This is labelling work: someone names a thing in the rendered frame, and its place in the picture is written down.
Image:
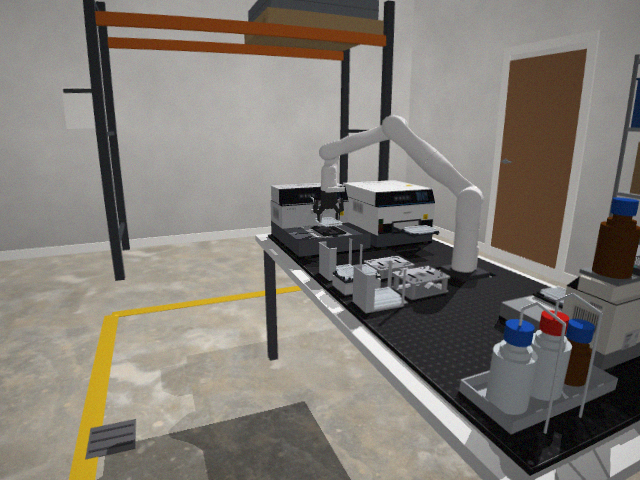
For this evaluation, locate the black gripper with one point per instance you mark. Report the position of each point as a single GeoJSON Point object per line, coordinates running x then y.
{"type": "Point", "coordinates": [328, 201]}

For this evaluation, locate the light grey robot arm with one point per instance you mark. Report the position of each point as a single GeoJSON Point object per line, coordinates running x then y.
{"type": "Point", "coordinates": [470, 198]}

